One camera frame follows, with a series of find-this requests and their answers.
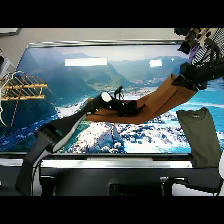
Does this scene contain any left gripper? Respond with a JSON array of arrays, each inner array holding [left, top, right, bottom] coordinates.
[[111, 98, 139, 118]]

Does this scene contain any brown garment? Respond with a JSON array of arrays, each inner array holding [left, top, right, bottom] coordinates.
[[84, 73, 198, 125]]

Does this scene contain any olive green T-shirt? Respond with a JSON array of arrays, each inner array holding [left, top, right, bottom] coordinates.
[[175, 106, 223, 169]]

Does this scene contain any striped garment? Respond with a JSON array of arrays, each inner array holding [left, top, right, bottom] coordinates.
[[190, 42, 218, 67]]

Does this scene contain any silver frame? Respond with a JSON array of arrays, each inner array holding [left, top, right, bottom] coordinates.
[[0, 153, 224, 197]]

